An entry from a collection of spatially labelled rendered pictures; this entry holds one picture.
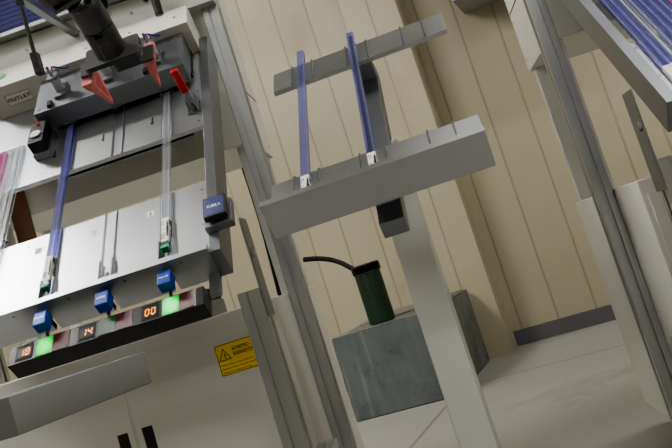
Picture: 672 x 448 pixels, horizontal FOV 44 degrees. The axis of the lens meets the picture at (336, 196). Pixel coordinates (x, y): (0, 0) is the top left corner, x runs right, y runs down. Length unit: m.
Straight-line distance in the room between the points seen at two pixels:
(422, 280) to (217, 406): 0.55
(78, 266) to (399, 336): 2.31
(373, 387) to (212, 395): 2.06
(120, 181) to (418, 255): 0.96
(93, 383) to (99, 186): 1.20
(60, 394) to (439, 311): 0.69
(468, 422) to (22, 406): 0.78
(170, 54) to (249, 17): 3.25
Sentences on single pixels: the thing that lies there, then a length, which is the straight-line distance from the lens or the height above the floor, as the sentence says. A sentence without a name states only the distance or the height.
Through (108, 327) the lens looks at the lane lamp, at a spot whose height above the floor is 0.65.
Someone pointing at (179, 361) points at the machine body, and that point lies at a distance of 1.74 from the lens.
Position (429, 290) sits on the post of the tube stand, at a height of 0.55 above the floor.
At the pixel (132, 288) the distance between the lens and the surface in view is 1.44.
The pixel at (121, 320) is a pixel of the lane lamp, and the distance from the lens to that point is 1.39.
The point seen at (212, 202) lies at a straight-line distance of 1.41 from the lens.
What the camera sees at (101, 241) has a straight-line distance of 1.54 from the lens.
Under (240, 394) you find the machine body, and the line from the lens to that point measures 1.71.
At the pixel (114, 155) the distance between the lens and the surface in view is 1.73.
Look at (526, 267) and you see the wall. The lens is 4.54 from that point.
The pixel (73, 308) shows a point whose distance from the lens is 1.48.
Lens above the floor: 0.61
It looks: 6 degrees up
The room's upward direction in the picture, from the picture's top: 18 degrees counter-clockwise
